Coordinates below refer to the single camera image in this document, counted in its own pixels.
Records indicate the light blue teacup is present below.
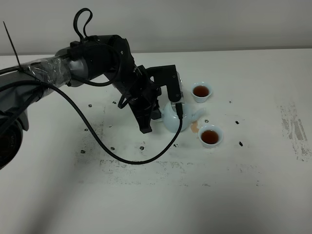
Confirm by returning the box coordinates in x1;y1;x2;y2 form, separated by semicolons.
198;125;224;148
191;82;213;103

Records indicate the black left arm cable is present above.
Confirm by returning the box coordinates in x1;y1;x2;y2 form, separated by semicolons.
0;8;184;165

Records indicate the near light blue teacup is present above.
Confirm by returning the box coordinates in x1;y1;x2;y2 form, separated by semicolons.
198;125;224;148

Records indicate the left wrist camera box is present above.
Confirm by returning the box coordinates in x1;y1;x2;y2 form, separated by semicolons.
146;65;184;104

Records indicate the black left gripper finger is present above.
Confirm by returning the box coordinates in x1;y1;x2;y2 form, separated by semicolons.
151;102;162;121
135;115;152;134

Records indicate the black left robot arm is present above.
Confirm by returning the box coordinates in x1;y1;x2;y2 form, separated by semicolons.
0;35;161;167

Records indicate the far light blue teacup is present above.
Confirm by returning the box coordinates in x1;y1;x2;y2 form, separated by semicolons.
191;82;213;103

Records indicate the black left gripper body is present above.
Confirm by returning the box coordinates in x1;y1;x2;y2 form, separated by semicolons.
113;64;161;116

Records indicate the light blue porcelain teapot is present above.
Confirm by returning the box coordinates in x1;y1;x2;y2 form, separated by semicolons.
156;102;206;133

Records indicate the black zip tie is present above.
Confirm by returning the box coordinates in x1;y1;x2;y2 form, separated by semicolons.
2;21;22;70

